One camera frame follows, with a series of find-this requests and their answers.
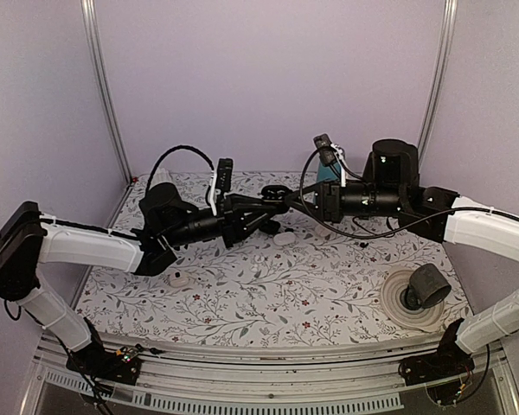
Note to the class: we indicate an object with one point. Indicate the left aluminium frame post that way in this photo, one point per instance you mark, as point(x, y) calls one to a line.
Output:
point(90, 21)

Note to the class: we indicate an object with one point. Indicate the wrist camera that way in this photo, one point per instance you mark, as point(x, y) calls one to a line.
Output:
point(220, 183)
point(329, 153)

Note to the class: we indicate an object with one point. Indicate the floral table mat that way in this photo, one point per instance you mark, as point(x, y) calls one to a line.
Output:
point(314, 292)

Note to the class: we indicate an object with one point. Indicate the beige ribbed plate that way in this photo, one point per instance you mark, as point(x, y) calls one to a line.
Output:
point(392, 301)

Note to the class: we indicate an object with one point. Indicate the open black earbud case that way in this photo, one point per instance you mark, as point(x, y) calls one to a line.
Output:
point(270, 227)

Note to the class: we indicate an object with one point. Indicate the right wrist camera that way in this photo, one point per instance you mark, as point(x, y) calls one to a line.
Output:
point(329, 153)

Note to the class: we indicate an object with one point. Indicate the white oval earbud case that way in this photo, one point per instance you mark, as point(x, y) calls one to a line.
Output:
point(284, 239)

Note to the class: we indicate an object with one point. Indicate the white case with black earbud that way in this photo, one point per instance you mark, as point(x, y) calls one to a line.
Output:
point(178, 279)

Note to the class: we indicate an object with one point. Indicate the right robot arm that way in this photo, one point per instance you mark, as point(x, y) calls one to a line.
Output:
point(390, 186)

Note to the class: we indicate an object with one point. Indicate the dark grey mug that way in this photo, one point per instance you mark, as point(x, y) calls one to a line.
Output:
point(427, 287)

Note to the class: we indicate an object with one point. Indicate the teal vase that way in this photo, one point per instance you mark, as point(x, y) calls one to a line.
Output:
point(328, 172)

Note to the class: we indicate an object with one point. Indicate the right aluminium frame post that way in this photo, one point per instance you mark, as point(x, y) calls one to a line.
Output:
point(444, 49)

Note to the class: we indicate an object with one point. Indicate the black round earbud case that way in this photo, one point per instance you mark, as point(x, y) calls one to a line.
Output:
point(274, 192)

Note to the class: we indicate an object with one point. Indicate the beige earbud case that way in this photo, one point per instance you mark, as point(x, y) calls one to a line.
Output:
point(322, 231)

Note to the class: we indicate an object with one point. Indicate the front aluminium rail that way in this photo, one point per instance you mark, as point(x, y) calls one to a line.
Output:
point(180, 378)

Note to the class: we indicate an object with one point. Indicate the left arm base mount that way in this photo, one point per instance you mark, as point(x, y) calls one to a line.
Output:
point(122, 366)

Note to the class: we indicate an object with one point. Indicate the white ribbed vase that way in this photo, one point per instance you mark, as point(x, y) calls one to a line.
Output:
point(161, 176)

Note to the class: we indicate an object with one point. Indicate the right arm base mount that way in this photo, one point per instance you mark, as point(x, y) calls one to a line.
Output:
point(447, 360)

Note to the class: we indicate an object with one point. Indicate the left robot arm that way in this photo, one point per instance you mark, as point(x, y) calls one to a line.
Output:
point(31, 238)

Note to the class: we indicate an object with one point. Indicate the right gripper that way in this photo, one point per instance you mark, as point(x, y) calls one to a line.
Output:
point(328, 206)

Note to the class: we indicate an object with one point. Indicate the aluminium frame post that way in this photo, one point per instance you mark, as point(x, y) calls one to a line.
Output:
point(444, 49)
point(90, 21)

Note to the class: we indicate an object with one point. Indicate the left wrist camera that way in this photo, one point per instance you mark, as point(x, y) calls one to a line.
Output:
point(220, 183)

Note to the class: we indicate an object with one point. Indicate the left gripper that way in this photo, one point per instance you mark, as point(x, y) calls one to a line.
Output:
point(233, 220)

